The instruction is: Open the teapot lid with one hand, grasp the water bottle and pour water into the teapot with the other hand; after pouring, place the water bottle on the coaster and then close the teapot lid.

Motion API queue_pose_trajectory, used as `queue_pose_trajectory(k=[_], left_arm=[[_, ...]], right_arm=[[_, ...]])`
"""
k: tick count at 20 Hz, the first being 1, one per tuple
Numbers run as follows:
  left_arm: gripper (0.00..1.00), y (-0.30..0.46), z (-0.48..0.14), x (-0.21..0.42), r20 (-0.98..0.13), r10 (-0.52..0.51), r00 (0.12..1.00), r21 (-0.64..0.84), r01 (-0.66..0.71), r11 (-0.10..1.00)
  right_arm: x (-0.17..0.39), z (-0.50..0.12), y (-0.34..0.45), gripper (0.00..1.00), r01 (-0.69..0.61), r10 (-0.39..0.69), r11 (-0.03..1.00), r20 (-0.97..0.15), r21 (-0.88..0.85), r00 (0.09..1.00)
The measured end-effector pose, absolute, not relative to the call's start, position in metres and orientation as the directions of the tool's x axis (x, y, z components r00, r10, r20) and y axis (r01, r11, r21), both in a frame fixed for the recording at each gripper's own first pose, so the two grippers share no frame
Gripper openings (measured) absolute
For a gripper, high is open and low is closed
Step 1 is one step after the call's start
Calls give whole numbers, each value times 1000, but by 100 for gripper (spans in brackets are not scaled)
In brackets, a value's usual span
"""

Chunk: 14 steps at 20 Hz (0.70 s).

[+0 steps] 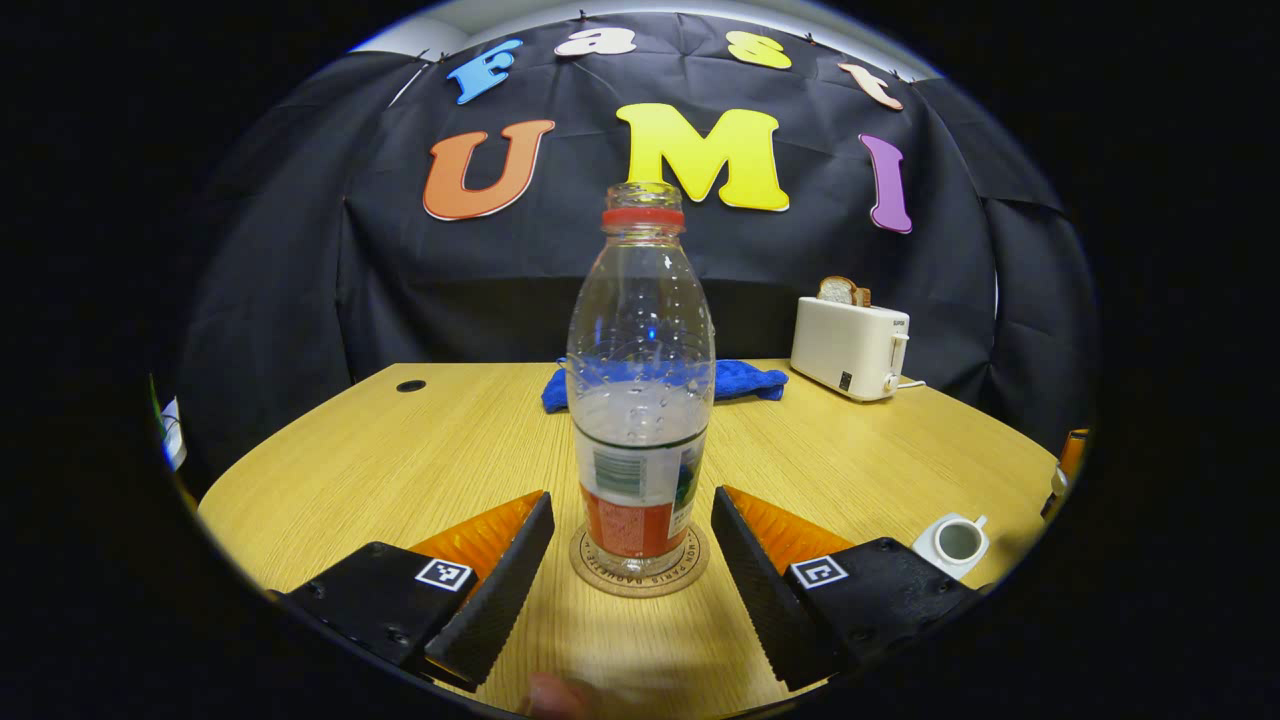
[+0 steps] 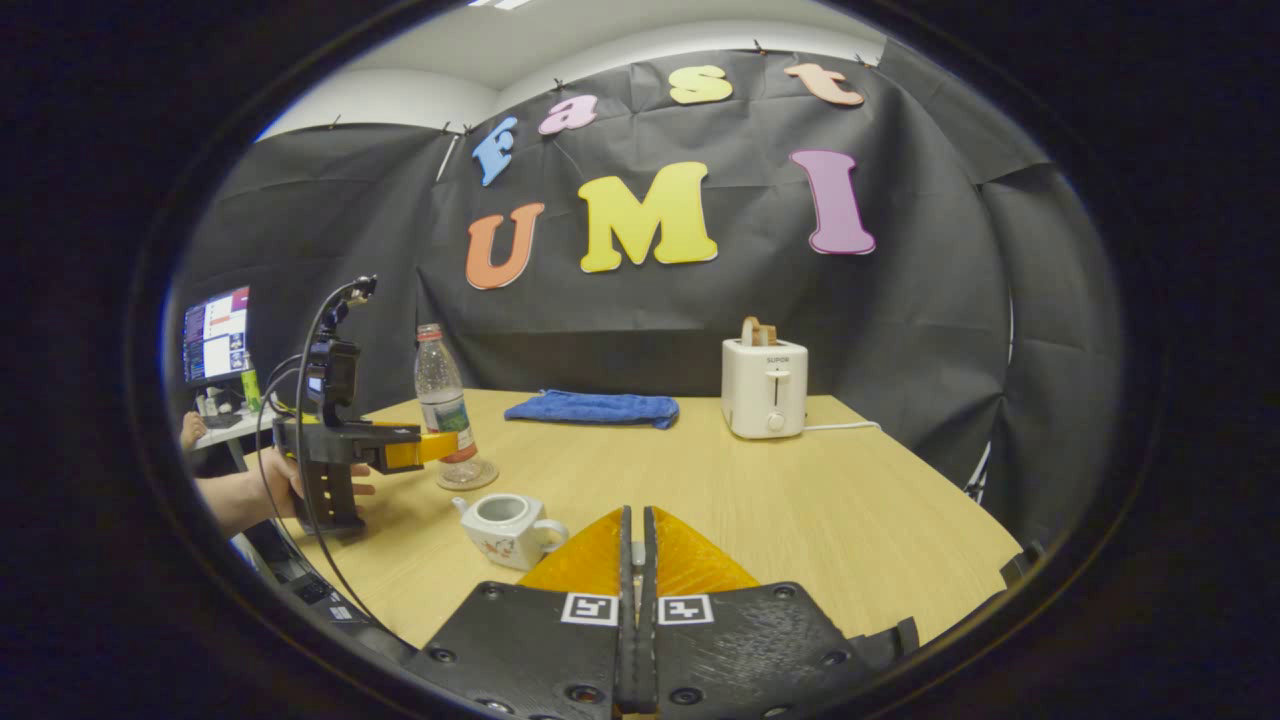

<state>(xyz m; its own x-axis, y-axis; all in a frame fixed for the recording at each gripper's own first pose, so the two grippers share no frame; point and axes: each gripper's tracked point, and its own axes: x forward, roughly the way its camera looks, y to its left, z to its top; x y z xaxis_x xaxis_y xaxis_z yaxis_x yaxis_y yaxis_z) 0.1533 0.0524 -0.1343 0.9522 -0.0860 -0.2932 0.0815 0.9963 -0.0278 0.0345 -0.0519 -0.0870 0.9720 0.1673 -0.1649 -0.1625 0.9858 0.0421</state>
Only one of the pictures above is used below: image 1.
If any white toaster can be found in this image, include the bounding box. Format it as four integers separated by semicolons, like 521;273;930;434
789;296;912;404

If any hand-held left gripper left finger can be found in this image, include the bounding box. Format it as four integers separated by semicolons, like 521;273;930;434
283;490;557;691

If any bread slice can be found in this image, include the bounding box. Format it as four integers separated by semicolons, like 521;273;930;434
816;276;873;309

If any clear plastic water bottle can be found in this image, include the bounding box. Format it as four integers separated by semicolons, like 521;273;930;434
565;182;717;577

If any black backdrop cloth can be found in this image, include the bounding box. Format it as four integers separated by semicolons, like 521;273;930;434
160;12;1101;491

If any round cork coaster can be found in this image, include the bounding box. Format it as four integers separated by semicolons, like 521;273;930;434
569;520;711;600

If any blue towel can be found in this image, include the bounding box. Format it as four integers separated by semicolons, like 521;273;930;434
541;358;790;414

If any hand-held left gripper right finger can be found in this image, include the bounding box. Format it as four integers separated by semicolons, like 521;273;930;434
710;485;981;693

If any white floral teacup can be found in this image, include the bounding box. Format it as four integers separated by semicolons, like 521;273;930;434
911;513;992;582

